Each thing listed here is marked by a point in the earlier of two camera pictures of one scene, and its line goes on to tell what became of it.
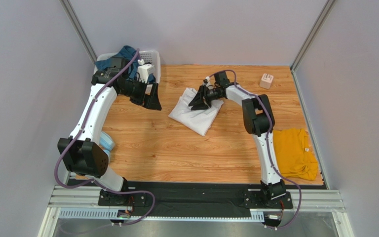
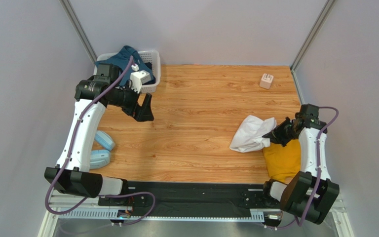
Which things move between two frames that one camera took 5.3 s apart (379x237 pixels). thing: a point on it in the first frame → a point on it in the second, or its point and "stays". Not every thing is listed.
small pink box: x=266 y=81 stays
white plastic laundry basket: x=152 y=57 stays
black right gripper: x=206 y=95 → x=284 y=132
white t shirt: x=200 y=121 → x=248 y=137
